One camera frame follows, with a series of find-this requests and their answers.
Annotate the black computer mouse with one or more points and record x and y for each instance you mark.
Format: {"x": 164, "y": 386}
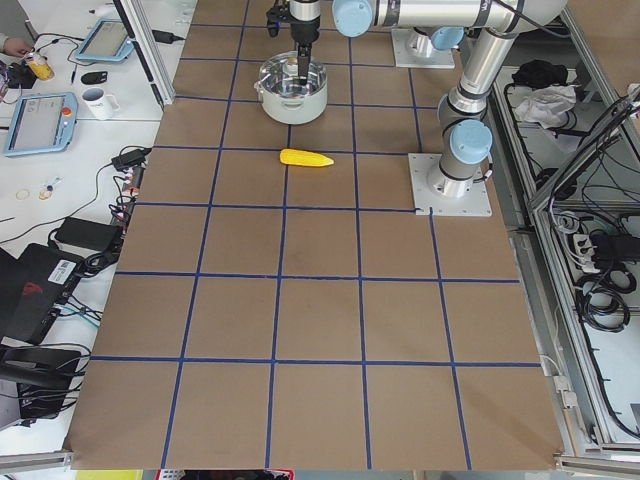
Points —
{"x": 94, "y": 78}

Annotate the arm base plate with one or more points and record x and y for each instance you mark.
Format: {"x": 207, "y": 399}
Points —
{"x": 437, "y": 195}
{"x": 415, "y": 48}

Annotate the white mug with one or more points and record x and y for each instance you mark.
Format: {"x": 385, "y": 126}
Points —
{"x": 101, "y": 104}

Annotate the aluminium frame post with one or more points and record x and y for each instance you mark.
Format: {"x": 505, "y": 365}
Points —
{"x": 133, "y": 16}

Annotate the blue teach pendant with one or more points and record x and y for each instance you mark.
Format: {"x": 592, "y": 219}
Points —
{"x": 42, "y": 123}
{"x": 108, "y": 41}

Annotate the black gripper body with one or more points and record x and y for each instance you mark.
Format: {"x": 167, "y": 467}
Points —
{"x": 304, "y": 31}

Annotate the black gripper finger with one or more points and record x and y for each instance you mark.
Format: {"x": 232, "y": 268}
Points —
{"x": 303, "y": 61}

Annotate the brown grid table mat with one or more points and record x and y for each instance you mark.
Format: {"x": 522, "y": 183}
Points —
{"x": 267, "y": 315}

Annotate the yellow plastic corn cob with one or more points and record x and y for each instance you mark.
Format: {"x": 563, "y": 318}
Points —
{"x": 303, "y": 158}

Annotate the far blue teach pendant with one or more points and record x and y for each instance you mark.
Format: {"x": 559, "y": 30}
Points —
{"x": 108, "y": 41}

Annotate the black power adapter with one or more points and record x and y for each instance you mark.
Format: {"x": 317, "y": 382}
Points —
{"x": 133, "y": 158}

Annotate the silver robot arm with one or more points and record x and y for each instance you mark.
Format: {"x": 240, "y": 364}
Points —
{"x": 425, "y": 30}
{"x": 467, "y": 140}

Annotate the near blue teach pendant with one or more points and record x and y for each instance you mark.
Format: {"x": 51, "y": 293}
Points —
{"x": 42, "y": 123}

